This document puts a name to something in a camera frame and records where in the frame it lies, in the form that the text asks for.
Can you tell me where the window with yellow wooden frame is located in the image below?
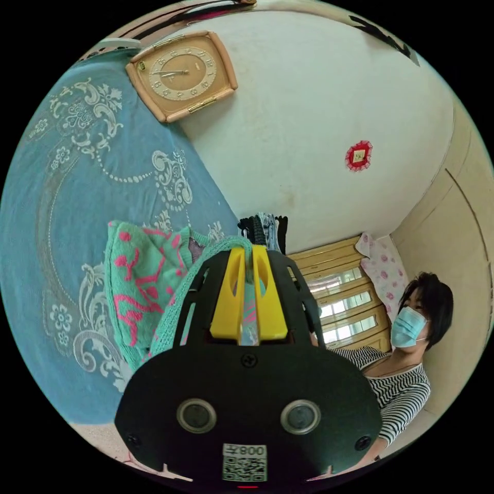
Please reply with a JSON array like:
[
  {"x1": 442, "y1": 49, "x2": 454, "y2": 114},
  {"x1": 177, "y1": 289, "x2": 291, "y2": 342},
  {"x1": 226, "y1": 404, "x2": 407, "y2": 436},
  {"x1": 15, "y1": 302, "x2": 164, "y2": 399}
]
[{"x1": 287, "y1": 235, "x2": 393, "y2": 352}]

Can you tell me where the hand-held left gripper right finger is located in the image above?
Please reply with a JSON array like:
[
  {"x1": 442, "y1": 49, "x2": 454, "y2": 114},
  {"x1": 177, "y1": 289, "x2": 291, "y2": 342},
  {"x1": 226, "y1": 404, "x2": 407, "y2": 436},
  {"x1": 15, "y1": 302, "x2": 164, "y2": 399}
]
[{"x1": 251, "y1": 246, "x2": 288, "y2": 340}]

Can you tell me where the person's body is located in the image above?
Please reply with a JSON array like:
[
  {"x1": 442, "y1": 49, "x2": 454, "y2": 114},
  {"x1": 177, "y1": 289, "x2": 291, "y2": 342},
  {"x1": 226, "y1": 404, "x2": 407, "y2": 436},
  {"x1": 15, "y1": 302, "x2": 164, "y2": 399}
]
[{"x1": 327, "y1": 271, "x2": 454, "y2": 449}]

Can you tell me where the pile of clothes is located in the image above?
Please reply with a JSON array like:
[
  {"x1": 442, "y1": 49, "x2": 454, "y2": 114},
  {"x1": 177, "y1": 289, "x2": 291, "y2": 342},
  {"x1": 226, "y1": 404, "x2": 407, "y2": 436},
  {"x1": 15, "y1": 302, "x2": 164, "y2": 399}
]
[{"x1": 237, "y1": 211, "x2": 289, "y2": 256}]

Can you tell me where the beige square wall clock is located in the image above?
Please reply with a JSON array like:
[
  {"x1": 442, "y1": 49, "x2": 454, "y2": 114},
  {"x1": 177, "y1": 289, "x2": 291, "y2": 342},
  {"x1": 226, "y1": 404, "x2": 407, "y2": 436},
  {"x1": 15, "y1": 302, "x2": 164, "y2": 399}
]
[{"x1": 125, "y1": 30, "x2": 239, "y2": 124}]

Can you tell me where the bed with blue patterned sheet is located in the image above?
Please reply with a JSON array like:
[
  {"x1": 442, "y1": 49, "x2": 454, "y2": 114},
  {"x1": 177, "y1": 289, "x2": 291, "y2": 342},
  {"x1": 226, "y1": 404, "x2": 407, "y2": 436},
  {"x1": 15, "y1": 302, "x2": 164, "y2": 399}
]
[{"x1": 0, "y1": 63, "x2": 241, "y2": 425}]

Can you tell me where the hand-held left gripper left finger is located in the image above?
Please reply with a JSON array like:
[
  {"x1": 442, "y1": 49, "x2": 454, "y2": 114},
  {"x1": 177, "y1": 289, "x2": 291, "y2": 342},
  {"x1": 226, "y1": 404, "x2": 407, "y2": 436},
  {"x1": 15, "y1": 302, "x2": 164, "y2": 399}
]
[{"x1": 209, "y1": 249, "x2": 248, "y2": 340}]

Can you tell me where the white curtain with pink flowers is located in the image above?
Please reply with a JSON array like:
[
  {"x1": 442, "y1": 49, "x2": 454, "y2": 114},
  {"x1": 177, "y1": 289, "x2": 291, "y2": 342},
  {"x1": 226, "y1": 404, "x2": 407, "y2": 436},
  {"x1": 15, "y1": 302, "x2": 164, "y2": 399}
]
[{"x1": 355, "y1": 231, "x2": 410, "y2": 326}]

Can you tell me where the red round wall ornament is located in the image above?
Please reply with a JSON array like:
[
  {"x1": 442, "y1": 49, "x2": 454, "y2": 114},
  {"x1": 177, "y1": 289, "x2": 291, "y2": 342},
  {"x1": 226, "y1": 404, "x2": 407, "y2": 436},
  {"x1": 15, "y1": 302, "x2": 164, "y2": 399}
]
[{"x1": 344, "y1": 140, "x2": 374, "y2": 172}]

